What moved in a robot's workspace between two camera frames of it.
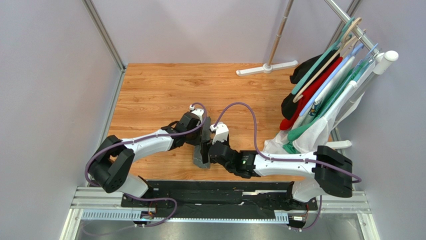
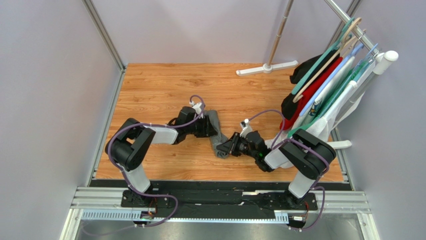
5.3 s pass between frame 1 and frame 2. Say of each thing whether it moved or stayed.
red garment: stayed
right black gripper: moved
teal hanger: stayed
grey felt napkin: moved
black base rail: stayed
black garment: stayed
